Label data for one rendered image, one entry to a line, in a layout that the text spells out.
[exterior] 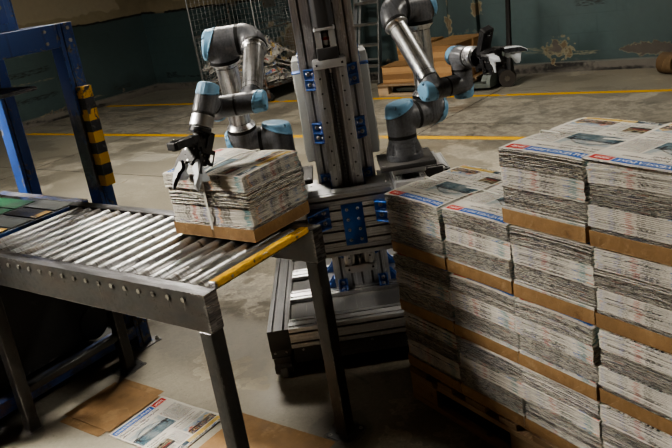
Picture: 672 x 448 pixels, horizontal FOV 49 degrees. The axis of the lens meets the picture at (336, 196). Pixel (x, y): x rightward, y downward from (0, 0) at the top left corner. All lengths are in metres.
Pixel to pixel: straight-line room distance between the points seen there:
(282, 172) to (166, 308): 0.59
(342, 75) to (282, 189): 0.72
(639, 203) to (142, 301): 1.41
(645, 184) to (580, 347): 0.54
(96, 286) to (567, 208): 1.45
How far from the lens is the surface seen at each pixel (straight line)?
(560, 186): 2.00
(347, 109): 3.03
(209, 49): 2.83
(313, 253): 2.46
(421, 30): 2.99
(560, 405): 2.32
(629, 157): 1.89
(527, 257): 2.16
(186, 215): 2.58
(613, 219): 1.91
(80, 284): 2.55
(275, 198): 2.43
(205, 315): 2.12
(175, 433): 3.04
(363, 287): 3.33
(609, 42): 9.04
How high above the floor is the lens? 1.61
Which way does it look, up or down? 17 degrees down
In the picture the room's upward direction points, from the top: 9 degrees counter-clockwise
